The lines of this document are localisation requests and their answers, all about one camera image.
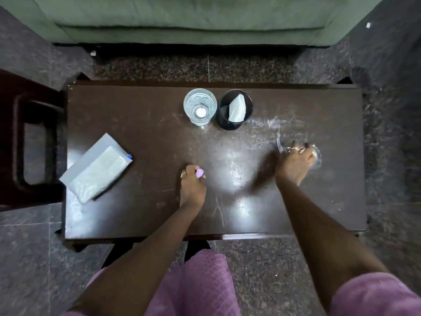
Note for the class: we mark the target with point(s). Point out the person's left hand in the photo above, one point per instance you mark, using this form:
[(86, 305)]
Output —
[(192, 190)]

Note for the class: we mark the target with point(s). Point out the person's right hand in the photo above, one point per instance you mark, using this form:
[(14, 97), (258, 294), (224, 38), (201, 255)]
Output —
[(294, 166)]

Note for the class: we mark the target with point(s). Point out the person's right fingers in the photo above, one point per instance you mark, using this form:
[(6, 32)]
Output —
[(301, 150)]

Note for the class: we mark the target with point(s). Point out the person's left thumb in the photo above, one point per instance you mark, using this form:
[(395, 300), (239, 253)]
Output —
[(200, 174)]

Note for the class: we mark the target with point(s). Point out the clear drinking glass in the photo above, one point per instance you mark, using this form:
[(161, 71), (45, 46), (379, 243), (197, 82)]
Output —
[(316, 159)]

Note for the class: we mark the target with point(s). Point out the person's right forearm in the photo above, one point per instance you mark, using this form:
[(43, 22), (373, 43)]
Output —
[(324, 240)]

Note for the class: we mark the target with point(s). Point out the person's left forearm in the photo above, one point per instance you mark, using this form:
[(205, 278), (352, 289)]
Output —
[(144, 259)]

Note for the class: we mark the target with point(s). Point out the clear glass of water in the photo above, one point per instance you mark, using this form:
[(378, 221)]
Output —
[(199, 106)]

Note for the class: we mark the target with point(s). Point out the black cup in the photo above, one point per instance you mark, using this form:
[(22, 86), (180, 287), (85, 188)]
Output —
[(234, 110)]

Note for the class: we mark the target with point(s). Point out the white paper sachet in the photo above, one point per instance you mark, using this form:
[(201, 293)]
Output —
[(237, 108)]

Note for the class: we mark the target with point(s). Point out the clear plastic bag white powder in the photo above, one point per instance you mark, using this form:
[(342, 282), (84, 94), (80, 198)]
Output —
[(95, 169)]

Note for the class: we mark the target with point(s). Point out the pink quilted garment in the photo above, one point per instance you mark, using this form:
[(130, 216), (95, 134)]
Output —
[(204, 286)]

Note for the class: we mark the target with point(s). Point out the green sofa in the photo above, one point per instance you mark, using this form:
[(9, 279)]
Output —
[(197, 19)]

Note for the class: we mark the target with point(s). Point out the dark wooden chair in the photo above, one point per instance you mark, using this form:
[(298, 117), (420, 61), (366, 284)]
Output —
[(36, 141)]

